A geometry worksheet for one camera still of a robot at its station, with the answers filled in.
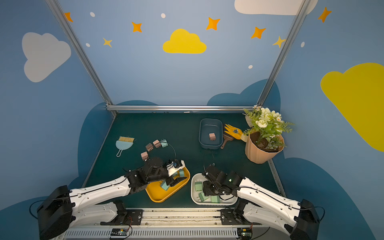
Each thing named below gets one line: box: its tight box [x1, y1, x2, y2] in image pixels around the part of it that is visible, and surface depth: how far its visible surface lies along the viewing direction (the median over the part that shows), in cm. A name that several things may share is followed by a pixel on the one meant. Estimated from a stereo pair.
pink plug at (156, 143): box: [152, 139, 162, 149], surface depth 103 cm
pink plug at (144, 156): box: [140, 151, 149, 162], surface depth 97 cm
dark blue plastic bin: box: [199, 118, 224, 150], surface depth 109 cm
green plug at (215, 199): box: [210, 195, 221, 204], surface depth 80 cm
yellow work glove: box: [224, 123, 243, 140], surface depth 109 cm
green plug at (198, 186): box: [194, 180, 203, 192], surface depth 85 cm
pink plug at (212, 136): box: [209, 133, 216, 141], surface depth 107 cm
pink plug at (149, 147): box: [145, 143, 154, 152], surface depth 100 cm
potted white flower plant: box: [243, 104, 295, 164], surface depth 82 cm
